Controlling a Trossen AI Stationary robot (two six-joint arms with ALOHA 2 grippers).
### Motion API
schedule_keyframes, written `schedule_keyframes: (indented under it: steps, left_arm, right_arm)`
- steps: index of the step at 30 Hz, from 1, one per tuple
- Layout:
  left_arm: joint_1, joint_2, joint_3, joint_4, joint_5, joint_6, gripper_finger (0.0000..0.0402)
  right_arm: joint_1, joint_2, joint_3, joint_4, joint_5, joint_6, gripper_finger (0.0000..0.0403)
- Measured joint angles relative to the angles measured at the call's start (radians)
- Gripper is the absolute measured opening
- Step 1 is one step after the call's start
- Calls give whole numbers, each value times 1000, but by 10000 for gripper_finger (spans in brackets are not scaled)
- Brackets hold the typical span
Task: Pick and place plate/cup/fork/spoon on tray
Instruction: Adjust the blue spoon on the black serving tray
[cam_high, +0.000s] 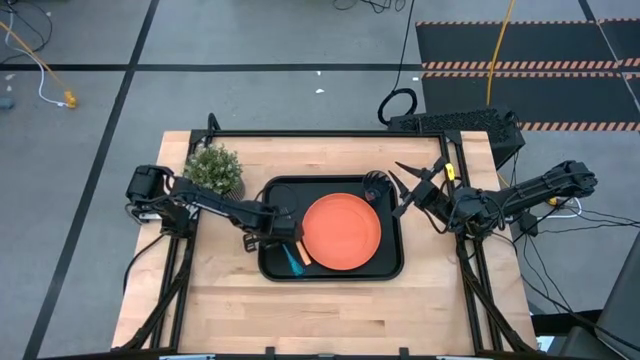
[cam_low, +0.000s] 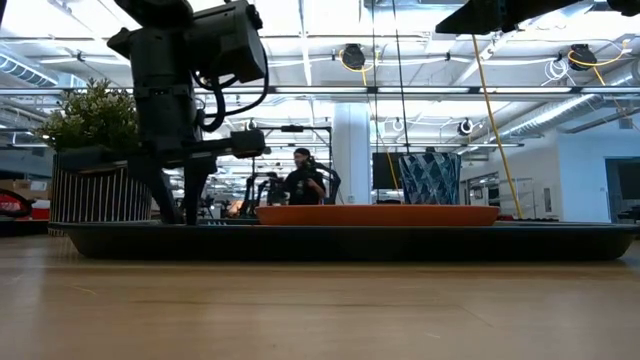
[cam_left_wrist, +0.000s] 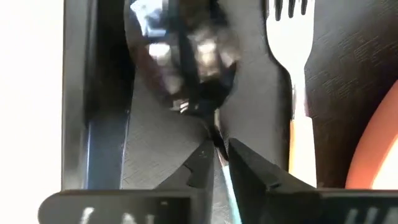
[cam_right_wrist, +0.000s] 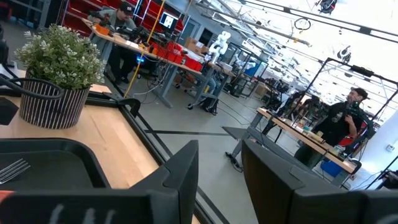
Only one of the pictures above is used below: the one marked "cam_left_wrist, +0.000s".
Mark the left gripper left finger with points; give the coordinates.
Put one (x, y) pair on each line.
(199, 174)

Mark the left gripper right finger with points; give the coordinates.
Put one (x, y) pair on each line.
(255, 180)

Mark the black plastic serving tray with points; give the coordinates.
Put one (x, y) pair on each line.
(161, 149)

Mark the orange plastic plate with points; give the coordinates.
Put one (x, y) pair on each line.
(373, 149)

